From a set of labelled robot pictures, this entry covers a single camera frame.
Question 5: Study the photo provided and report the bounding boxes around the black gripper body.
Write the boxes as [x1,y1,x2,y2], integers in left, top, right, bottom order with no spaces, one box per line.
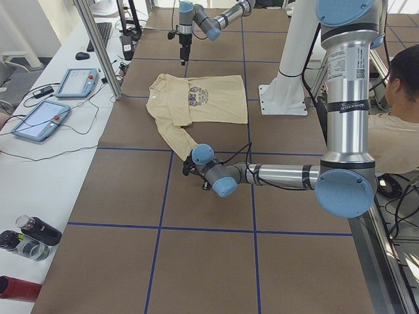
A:
[168,31,191,60]
[182,156,210,190]

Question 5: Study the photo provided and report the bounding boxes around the cream long-sleeve printed shirt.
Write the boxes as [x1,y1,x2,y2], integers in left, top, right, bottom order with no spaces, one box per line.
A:
[146,73,248,161]

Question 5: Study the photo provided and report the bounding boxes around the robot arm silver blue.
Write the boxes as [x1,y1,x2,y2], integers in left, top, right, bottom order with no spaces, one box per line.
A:
[183,1,388,218]
[168,0,255,66]

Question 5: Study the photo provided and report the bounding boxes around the black monitor stand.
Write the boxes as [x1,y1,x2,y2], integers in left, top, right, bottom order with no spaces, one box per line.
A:
[117,0,144,42]

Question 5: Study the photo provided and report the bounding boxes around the black computer keyboard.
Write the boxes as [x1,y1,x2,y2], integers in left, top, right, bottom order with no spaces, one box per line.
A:
[86,22,112,52]

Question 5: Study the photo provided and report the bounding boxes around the black computer mouse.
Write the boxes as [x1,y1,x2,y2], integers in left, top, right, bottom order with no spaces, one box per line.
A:
[75,52,90,61]

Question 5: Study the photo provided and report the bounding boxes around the upper blue teach pendant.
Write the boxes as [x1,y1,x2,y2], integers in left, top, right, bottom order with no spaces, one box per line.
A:
[55,68,98,99]

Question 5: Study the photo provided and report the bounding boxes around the blue teach pendant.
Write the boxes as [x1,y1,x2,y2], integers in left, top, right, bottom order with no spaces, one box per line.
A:
[55,68,98,99]
[11,100,71,142]

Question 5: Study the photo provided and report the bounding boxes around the lower blue teach pendant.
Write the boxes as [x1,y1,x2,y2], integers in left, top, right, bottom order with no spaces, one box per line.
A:
[11,100,71,142]

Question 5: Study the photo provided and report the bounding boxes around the white office chair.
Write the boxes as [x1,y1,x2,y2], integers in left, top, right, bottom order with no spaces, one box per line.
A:
[0,50,45,99]

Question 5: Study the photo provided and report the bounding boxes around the black water bottle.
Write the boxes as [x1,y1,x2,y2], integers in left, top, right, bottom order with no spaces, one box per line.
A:
[15,215,62,246]

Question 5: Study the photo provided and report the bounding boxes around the clear bottle green accents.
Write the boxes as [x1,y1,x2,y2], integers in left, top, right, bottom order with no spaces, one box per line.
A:
[1,230,50,262]

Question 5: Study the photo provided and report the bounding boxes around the seated person beige shirt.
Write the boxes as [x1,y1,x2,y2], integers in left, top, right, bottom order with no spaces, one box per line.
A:
[368,45,418,174]

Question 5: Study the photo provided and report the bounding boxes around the red water bottle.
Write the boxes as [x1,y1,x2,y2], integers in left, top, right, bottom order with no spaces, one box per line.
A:
[1,275,42,303]

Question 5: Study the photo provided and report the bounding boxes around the aluminium frame post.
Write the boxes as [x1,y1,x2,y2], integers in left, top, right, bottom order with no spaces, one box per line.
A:
[73,0,122,100]

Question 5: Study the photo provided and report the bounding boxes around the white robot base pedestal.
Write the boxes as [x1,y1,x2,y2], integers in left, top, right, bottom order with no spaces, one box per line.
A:
[259,0,320,116]

